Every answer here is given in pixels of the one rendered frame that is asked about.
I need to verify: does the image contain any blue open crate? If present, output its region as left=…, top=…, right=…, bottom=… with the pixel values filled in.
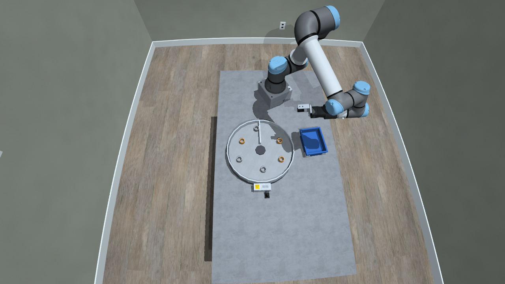
left=298, top=127, right=328, bottom=157

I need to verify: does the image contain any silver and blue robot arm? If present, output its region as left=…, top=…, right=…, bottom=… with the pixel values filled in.
left=265, top=6, right=370, bottom=118

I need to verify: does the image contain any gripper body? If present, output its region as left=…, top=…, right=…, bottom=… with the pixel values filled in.
left=310, top=104, right=347, bottom=119

